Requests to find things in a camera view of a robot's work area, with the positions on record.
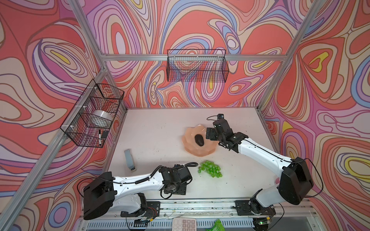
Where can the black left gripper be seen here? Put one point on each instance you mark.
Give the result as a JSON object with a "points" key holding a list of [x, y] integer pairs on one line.
{"points": [[182, 191]]}

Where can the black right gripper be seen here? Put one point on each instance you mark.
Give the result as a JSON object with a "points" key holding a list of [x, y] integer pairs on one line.
{"points": [[212, 130]]}

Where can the dark fake avocado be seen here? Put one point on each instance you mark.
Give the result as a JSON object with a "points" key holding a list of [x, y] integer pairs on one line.
{"points": [[199, 140]]}

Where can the green fake grape bunch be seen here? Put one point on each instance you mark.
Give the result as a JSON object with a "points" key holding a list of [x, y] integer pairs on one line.
{"points": [[210, 168]]}

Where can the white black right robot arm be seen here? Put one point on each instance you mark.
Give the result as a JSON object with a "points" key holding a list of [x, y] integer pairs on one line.
{"points": [[295, 180]]}

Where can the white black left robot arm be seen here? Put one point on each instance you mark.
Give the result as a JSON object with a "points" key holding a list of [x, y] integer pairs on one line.
{"points": [[126, 194]]}

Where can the pink flower-shaped fruit bowl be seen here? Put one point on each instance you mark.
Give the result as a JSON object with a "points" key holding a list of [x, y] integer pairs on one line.
{"points": [[191, 147]]}

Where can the white keypad calculator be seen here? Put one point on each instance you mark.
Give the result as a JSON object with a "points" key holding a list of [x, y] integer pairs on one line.
{"points": [[184, 224]]}

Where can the grey rectangular block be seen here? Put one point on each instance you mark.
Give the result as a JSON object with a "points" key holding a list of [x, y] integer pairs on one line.
{"points": [[129, 160]]}

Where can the green plastic bag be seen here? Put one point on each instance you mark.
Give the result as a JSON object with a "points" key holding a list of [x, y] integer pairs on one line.
{"points": [[218, 226]]}

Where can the silver tape roll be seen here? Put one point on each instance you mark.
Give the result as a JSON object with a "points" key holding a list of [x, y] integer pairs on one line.
{"points": [[103, 114]]}

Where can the aluminium front rail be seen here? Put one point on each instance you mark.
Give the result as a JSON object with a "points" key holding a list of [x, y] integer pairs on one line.
{"points": [[219, 208]]}

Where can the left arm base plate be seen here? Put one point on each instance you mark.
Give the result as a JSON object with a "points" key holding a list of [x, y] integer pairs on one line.
{"points": [[151, 210]]}

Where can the black wire basket back wall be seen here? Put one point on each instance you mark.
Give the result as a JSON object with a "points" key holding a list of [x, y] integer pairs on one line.
{"points": [[197, 65]]}

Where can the black wire basket wall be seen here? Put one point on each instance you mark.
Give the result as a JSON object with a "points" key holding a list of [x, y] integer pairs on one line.
{"points": [[81, 126], [197, 65]]}

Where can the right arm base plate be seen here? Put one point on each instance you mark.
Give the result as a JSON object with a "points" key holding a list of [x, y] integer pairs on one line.
{"points": [[248, 208]]}

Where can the black wire basket left wall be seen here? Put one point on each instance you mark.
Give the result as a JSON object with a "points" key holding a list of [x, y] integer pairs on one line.
{"points": [[81, 126]]}

